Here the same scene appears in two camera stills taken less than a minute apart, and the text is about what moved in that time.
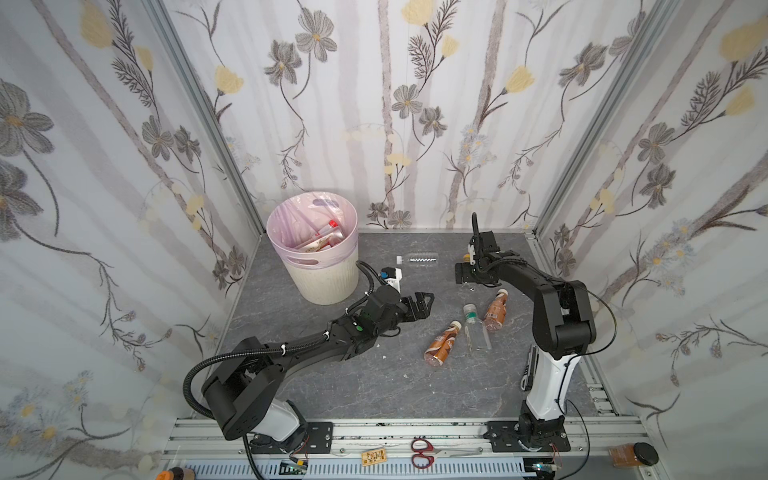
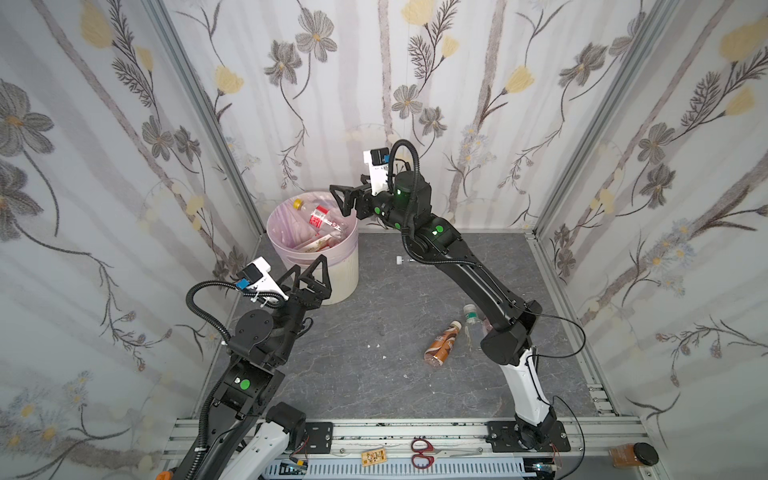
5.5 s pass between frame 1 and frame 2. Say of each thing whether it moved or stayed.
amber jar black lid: stayed
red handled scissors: stayed
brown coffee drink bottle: stayed
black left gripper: moved
